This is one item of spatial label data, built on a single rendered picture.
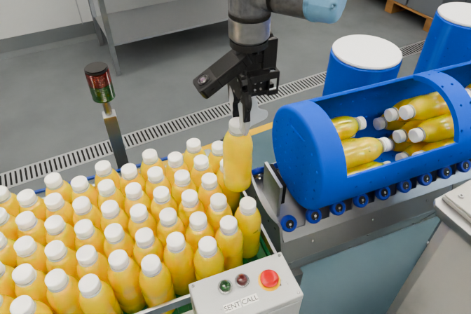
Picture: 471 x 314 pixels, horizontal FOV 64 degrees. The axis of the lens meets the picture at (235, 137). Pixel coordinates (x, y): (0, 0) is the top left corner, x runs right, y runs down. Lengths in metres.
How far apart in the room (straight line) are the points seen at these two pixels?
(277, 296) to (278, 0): 0.53
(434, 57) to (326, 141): 1.35
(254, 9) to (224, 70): 0.13
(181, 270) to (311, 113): 0.47
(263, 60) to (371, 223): 0.67
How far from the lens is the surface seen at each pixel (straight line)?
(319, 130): 0.90
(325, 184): 0.91
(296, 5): 0.61
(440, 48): 2.14
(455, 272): 1.03
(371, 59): 1.61
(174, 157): 1.01
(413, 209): 1.30
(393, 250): 2.27
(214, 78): 0.70
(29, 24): 4.15
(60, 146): 2.90
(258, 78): 0.72
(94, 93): 1.12
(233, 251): 0.91
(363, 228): 1.20
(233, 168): 0.86
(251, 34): 0.67
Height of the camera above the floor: 1.80
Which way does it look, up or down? 42 degrees down
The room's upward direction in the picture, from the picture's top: straight up
